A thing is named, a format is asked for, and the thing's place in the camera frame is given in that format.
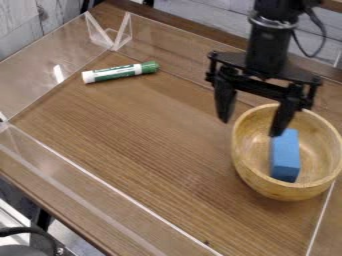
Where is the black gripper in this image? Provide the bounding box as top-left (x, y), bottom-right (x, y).
top-left (206, 51), bottom-right (322, 137)

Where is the blue rectangular block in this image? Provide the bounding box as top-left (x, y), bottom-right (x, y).
top-left (270, 129), bottom-right (301, 183)

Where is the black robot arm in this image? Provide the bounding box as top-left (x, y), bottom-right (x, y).
top-left (206, 0), bottom-right (326, 137)

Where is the brown wooden bowl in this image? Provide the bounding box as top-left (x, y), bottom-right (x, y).
top-left (232, 103), bottom-right (342, 201)

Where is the green and white marker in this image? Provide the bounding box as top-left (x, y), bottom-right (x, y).
top-left (82, 61), bottom-right (159, 84)

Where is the black table leg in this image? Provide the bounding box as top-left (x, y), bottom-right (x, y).
top-left (37, 209), bottom-right (53, 231)

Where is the clear acrylic tray wall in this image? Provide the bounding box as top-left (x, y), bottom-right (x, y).
top-left (0, 5), bottom-right (342, 256)

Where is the black cable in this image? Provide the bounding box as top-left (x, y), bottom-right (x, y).
top-left (0, 226), bottom-right (59, 256)

